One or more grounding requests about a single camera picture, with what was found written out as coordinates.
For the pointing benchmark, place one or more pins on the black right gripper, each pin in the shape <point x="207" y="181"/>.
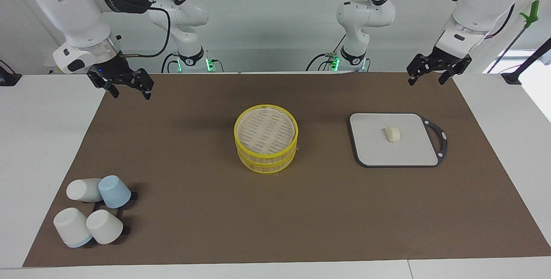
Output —
<point x="114" y="70"/>

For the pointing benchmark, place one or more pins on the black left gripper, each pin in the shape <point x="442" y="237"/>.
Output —
<point x="439" y="61"/>

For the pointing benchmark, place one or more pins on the white steamed bun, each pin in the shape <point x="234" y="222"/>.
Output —
<point x="392" y="134"/>

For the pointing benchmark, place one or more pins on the yellow steamer lid tier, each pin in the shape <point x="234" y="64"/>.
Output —
<point x="267" y="151"/>

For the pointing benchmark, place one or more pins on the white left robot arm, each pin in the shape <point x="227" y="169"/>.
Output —
<point x="478" y="3"/>

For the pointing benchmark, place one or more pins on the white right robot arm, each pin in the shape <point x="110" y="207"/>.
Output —
<point x="77" y="7"/>

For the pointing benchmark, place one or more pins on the beige perforated steamer liner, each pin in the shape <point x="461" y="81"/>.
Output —
<point x="266" y="128"/>

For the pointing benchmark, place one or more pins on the yellow steamer base tier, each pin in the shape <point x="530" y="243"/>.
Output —
<point x="267" y="167"/>

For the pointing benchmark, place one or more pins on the white background box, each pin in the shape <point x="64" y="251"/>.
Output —
<point x="55" y="70"/>

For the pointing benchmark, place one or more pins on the grey cutting board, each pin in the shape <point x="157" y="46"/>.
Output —
<point x="387" y="154"/>

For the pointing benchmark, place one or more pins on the black stand with clamp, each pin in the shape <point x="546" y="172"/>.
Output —
<point x="523" y="66"/>

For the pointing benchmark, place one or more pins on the light blue plastic cup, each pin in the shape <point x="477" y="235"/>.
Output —
<point x="114" y="190"/>

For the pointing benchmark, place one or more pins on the black cup rack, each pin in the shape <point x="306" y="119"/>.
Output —
<point x="133" y="195"/>

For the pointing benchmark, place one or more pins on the white plastic cup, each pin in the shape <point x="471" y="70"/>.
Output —
<point x="82" y="189"/>
<point x="104" y="227"/>
<point x="71" y="225"/>

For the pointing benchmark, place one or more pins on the black table clamp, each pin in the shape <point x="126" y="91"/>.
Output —
<point x="8" y="79"/>

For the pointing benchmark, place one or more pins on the green tipped pole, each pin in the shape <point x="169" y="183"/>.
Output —
<point x="533" y="12"/>

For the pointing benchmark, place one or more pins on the brown table mat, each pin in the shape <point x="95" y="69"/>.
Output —
<point x="206" y="210"/>

